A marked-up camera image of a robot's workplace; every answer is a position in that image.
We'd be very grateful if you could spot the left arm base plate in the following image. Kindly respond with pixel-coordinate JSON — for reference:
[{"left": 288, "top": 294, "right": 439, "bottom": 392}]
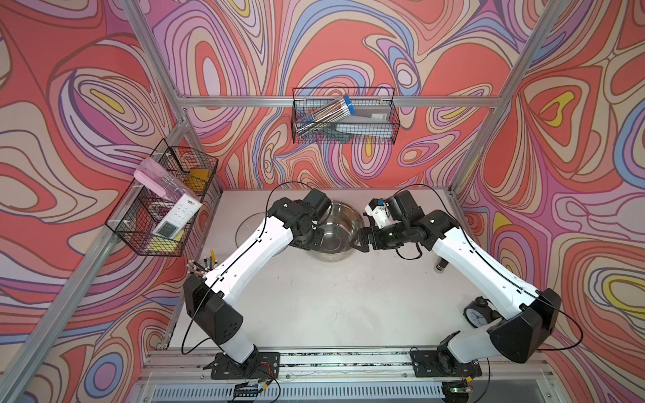
[{"left": 203, "top": 352, "right": 281, "bottom": 380}]

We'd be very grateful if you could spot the tube of straws blue cap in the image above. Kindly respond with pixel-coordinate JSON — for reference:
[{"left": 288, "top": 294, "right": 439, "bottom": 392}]
[{"left": 294, "top": 95, "right": 354, "bottom": 140}]

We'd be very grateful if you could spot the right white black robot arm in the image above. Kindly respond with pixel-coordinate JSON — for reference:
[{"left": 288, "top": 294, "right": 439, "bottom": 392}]
[{"left": 356, "top": 191, "right": 562, "bottom": 375}]

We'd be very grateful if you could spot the stainless steel pot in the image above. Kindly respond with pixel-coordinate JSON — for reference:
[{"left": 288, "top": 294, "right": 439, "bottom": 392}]
[{"left": 308, "top": 201, "right": 364, "bottom": 263}]

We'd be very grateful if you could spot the black wire basket back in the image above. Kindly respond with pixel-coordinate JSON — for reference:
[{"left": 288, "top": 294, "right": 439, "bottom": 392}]
[{"left": 291, "top": 85, "right": 401, "bottom": 144}]

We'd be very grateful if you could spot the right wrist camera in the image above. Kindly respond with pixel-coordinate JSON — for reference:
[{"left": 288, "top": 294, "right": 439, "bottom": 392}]
[{"left": 364, "top": 198, "right": 391, "bottom": 228}]

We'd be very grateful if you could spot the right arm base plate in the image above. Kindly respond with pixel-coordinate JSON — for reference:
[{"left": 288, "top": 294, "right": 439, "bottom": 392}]
[{"left": 409, "top": 347, "right": 482, "bottom": 379}]

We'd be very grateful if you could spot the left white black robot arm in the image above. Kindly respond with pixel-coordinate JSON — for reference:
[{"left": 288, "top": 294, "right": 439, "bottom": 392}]
[{"left": 183, "top": 189, "right": 332, "bottom": 364}]

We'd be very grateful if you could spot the pen cup with pens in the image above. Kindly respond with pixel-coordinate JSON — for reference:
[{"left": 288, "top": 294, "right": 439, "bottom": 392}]
[{"left": 186, "top": 250, "right": 218, "bottom": 277}]

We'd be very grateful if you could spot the grey white box in basket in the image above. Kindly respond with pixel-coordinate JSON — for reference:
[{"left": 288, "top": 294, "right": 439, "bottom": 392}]
[{"left": 335, "top": 106, "right": 393, "bottom": 138}]

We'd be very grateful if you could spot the aluminium rail front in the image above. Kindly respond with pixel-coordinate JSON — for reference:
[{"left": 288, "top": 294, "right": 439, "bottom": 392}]
[{"left": 127, "top": 346, "right": 567, "bottom": 402}]

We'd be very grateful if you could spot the black wire basket left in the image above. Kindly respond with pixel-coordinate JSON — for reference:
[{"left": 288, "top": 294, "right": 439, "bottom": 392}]
[{"left": 105, "top": 140, "right": 218, "bottom": 257}]

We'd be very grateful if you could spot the glass pot lid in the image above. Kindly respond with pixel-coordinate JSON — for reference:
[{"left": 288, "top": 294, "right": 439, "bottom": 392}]
[{"left": 234, "top": 212, "right": 265, "bottom": 248}]

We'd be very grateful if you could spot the black wire basket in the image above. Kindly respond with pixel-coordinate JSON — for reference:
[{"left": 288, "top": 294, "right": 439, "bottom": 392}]
[
  {"left": 291, "top": 85, "right": 401, "bottom": 144},
  {"left": 105, "top": 140, "right": 218, "bottom": 257}
]

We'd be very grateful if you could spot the white remote control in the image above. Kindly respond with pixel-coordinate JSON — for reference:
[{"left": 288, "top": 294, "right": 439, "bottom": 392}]
[{"left": 153, "top": 193, "right": 202, "bottom": 239}]

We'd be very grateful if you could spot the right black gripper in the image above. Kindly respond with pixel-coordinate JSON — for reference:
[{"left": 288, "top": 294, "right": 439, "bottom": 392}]
[{"left": 350, "top": 220, "right": 410, "bottom": 253}]

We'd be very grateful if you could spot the yellow object in basket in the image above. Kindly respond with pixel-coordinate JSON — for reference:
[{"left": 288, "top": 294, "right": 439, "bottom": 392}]
[{"left": 186, "top": 169, "right": 211, "bottom": 194}]

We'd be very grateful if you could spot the black alarm clock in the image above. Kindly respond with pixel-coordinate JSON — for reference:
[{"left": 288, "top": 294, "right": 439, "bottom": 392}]
[{"left": 463, "top": 296, "right": 502, "bottom": 328}]

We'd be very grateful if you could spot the pink box in basket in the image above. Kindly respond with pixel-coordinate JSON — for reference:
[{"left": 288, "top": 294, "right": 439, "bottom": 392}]
[{"left": 134, "top": 158, "right": 178, "bottom": 201}]

